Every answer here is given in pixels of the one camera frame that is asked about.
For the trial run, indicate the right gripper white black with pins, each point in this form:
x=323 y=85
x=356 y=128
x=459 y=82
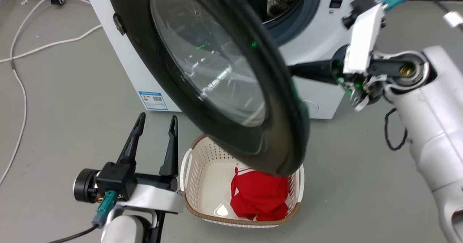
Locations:
x=361 y=44

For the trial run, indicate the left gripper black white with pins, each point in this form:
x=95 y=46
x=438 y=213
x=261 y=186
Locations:
x=159 y=196

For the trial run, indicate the black round washing machine door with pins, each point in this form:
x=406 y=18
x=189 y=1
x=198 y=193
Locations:
x=282 y=102

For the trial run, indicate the right arm white grey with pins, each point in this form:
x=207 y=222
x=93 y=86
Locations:
x=427 y=120

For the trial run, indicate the left arm white grey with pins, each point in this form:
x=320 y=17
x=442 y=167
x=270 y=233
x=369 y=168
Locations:
x=123 y=230

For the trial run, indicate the white front-load washing machine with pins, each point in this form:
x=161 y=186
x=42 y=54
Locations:
x=318 y=37

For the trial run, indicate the grey-blue rubber door gasket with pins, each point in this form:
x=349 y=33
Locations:
x=307 y=15

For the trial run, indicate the black door latch slot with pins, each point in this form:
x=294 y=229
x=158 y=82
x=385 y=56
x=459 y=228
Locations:
x=335 y=3

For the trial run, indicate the clear door glass window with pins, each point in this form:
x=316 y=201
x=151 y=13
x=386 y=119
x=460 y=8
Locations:
x=202 y=51

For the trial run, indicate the black door hinge piece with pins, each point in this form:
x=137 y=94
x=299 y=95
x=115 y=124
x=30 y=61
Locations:
x=119 y=24

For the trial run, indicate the round white filter cover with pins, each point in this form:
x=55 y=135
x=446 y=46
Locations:
x=313 y=109

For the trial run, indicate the blue white energy label sticker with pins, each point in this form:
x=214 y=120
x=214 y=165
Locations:
x=153 y=100

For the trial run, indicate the cream perforated laundry basket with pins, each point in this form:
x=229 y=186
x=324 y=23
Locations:
x=206 y=178

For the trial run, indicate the teal connector on left wrist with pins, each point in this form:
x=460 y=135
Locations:
x=106 y=206

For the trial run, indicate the teal connector on wrist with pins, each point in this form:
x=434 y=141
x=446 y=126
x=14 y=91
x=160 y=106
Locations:
x=106 y=206
x=395 y=0

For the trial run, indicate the teal connector on right wrist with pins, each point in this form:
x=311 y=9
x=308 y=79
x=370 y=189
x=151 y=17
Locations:
x=395 y=0

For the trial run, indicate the red garment with white trim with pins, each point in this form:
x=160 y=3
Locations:
x=258 y=196

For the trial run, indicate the small white adapter block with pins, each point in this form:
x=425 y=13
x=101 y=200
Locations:
x=453 y=19

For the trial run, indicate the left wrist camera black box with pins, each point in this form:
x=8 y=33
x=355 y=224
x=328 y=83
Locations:
x=115 y=178

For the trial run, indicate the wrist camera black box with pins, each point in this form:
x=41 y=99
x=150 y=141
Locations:
x=360 y=6
x=115 y=178

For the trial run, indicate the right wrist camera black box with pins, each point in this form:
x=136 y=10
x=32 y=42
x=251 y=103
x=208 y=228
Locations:
x=360 y=6

